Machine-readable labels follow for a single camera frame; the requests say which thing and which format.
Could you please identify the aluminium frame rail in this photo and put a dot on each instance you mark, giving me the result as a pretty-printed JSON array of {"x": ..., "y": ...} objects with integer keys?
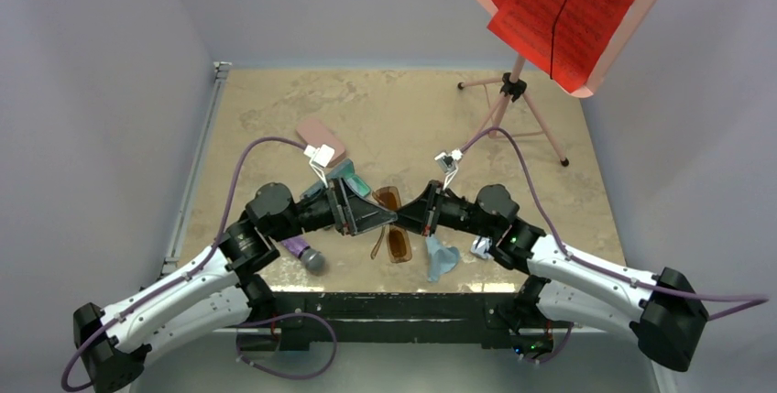
[{"x": 159, "y": 175}]

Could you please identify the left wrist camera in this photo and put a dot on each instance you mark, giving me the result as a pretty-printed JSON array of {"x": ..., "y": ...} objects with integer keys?
[{"x": 319, "y": 160}]

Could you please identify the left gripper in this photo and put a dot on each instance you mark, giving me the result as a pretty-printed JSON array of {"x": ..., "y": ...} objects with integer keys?
[{"x": 355, "y": 214}]

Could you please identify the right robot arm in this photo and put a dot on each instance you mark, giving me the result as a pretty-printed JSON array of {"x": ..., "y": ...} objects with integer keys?
[{"x": 658, "y": 311}]

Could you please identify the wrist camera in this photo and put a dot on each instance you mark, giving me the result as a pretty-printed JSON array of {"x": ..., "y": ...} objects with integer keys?
[
  {"x": 319, "y": 160},
  {"x": 449, "y": 164}
]

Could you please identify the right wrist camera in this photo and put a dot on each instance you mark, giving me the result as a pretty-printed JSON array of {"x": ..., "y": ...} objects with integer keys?
[{"x": 449, "y": 164}]

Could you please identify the teal glasses case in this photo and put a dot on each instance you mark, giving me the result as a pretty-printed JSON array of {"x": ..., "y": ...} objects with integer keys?
[{"x": 344, "y": 170}]

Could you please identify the crumpled blue cleaning cloth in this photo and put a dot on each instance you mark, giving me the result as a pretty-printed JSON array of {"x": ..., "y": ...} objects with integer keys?
[{"x": 442, "y": 258}]

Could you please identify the purple microphone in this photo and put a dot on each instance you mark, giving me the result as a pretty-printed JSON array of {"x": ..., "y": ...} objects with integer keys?
[{"x": 312, "y": 260}]

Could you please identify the white folded glasses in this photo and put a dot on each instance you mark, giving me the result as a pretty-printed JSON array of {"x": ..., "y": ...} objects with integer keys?
[{"x": 481, "y": 248}]

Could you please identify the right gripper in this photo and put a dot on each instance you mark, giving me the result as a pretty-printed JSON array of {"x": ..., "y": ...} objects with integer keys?
[{"x": 418, "y": 215}]

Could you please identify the pink glasses case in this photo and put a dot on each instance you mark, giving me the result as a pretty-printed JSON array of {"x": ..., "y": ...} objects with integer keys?
[{"x": 314, "y": 132}]

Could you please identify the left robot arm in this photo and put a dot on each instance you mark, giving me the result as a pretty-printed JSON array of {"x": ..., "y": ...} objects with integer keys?
[{"x": 113, "y": 343}]

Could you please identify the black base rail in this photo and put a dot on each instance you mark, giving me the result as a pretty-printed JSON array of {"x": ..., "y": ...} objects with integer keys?
[{"x": 491, "y": 320}]

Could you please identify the brown sunglasses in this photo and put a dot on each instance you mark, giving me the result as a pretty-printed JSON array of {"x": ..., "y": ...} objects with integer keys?
[{"x": 396, "y": 238}]

